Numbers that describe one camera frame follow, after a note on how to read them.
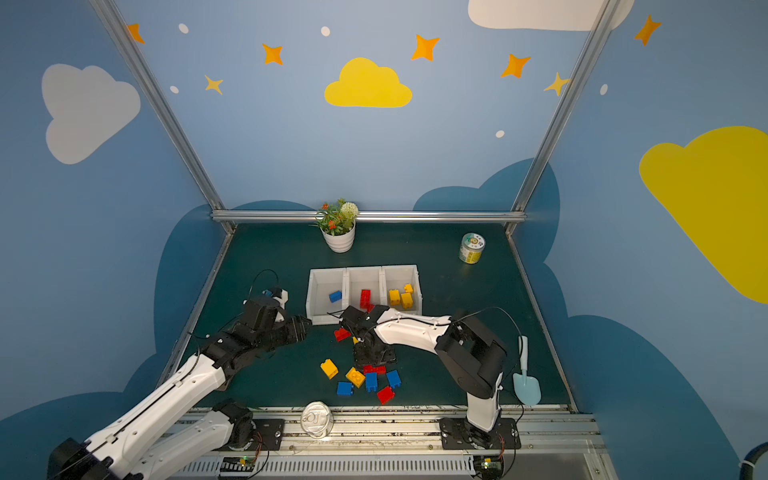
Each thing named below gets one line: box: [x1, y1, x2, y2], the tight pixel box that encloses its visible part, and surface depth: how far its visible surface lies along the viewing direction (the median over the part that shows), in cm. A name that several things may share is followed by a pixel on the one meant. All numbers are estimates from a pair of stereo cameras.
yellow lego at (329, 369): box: [320, 358, 339, 380], surface depth 85 cm
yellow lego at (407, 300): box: [401, 293, 413, 309], surface depth 100 cm
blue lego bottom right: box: [386, 370, 402, 389], surface depth 85 cm
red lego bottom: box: [376, 386, 396, 405], surface depth 82 cm
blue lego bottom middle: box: [365, 372, 378, 393], surface depth 82 cm
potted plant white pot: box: [309, 198, 359, 253], surface depth 108 cm
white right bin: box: [381, 264, 423, 315], surface depth 100 cm
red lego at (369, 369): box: [363, 365, 387, 375], surface depth 85 cm
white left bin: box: [305, 267, 347, 326], surface depth 101 cm
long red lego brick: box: [360, 289, 375, 313], surface depth 101 cm
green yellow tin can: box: [458, 232, 486, 265], surface depth 110 cm
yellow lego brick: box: [389, 290, 401, 306], surface depth 100 cm
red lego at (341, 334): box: [334, 328, 352, 342], surface depth 92 cm
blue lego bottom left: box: [336, 382, 354, 396], surface depth 83 cm
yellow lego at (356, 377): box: [345, 367, 366, 388], surface depth 85 cm
